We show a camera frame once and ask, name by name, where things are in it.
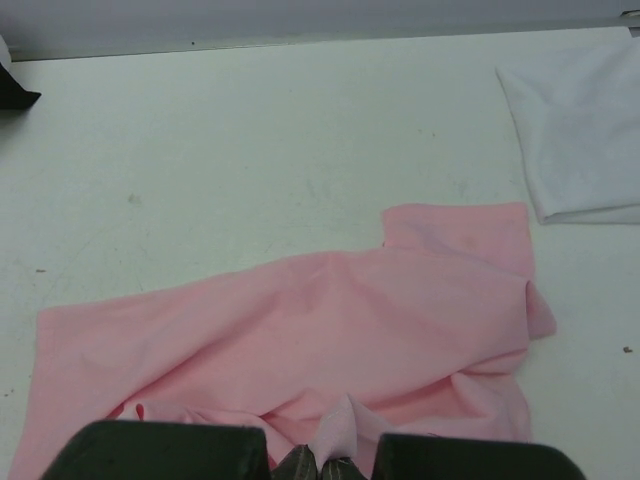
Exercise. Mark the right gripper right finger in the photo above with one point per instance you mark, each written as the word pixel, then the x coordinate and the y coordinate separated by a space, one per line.
pixel 411 457

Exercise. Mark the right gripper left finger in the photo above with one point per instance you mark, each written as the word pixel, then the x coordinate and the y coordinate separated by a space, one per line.
pixel 157 450

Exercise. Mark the pink t shirt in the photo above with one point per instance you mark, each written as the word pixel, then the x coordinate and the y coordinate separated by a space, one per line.
pixel 421 335

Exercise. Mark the black t shirt in basket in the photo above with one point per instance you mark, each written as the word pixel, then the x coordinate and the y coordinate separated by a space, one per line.
pixel 13 97

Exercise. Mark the folded white t shirt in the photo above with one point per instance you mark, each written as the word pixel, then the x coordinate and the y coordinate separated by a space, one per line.
pixel 576 113

